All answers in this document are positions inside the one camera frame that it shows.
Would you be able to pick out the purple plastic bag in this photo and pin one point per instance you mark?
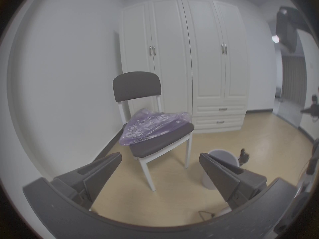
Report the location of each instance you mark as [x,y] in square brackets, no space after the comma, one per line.
[149,126]

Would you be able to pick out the black plastic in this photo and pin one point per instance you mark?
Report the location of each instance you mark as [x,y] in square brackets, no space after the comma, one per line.
[244,156]

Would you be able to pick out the white wardrobe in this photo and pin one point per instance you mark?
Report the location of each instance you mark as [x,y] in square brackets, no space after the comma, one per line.
[206,58]

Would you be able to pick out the white trash bin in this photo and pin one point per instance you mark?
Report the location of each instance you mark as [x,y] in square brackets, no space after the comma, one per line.
[230,159]

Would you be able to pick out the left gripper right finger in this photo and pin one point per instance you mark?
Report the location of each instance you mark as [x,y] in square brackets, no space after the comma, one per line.
[224,178]

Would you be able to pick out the grey curtain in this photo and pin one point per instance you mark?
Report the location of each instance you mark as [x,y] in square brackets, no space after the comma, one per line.
[294,81]

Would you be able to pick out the white chair dark grey seat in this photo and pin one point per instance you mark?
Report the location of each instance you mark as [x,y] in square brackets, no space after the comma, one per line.
[137,86]

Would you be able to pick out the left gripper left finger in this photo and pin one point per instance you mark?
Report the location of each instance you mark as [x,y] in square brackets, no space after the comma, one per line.
[94,175]

